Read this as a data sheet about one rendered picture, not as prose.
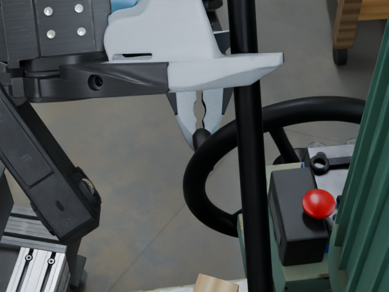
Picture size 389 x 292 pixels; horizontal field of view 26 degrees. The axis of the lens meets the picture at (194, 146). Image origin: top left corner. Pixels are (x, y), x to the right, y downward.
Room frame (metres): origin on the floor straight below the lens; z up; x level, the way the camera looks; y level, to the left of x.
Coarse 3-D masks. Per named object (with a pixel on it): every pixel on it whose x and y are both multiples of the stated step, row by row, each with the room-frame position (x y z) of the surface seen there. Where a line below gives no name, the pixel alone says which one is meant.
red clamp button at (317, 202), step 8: (312, 192) 0.42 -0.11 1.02; (320, 192) 0.42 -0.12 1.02; (328, 192) 0.42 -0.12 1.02; (304, 200) 0.41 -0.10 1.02; (312, 200) 0.41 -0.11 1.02; (320, 200) 0.41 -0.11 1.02; (328, 200) 0.41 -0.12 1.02; (304, 208) 0.41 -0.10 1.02; (312, 208) 0.40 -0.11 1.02; (320, 208) 0.40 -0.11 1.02; (328, 208) 0.40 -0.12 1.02; (312, 216) 0.40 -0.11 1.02; (320, 216) 0.40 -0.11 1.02; (328, 216) 0.40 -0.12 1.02
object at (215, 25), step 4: (208, 12) 0.77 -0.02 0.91; (212, 12) 0.77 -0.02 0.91; (208, 16) 0.75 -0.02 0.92; (212, 16) 0.75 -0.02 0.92; (216, 16) 0.75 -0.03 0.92; (212, 20) 0.73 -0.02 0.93; (216, 20) 0.73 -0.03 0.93; (212, 24) 0.71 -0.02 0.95; (216, 24) 0.72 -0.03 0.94; (220, 24) 0.72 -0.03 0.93; (212, 28) 0.70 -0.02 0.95; (216, 28) 0.70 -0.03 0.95; (220, 28) 0.70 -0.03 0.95
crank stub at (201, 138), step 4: (200, 128) 0.64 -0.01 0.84; (196, 132) 0.63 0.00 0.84; (200, 132) 0.63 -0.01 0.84; (204, 132) 0.63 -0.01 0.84; (208, 132) 0.63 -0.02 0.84; (192, 136) 0.63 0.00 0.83; (196, 136) 0.62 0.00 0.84; (200, 136) 0.62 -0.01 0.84; (204, 136) 0.62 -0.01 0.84; (208, 136) 0.62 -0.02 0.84; (196, 140) 0.62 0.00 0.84; (200, 140) 0.62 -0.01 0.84; (204, 140) 0.62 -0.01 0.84; (196, 144) 0.61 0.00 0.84; (200, 144) 0.61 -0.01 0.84; (196, 148) 0.61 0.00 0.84; (212, 168) 0.58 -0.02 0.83
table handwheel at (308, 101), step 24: (336, 96) 0.60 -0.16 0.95; (264, 120) 0.57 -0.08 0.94; (288, 120) 0.57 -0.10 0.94; (312, 120) 0.57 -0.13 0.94; (336, 120) 0.58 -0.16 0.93; (360, 120) 0.58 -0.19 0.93; (216, 144) 0.56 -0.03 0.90; (288, 144) 0.58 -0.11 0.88; (192, 168) 0.56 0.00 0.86; (192, 192) 0.55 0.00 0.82; (216, 216) 0.56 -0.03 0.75
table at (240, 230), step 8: (240, 216) 0.49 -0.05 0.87; (240, 224) 0.48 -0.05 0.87; (240, 232) 0.47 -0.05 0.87; (240, 240) 0.47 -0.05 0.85; (240, 248) 0.46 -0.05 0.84; (232, 280) 0.40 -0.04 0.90; (240, 280) 0.39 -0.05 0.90; (160, 288) 0.39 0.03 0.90; (168, 288) 0.39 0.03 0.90; (176, 288) 0.39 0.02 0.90; (184, 288) 0.39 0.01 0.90; (192, 288) 0.39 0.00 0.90; (240, 288) 0.39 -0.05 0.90
